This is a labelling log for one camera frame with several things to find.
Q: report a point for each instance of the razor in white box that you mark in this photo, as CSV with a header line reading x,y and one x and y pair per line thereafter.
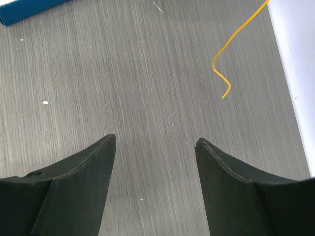
x,y
12,11

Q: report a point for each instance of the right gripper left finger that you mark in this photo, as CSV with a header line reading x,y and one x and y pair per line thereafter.
x,y
66,198

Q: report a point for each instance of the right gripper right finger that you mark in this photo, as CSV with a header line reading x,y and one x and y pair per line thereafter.
x,y
241,200

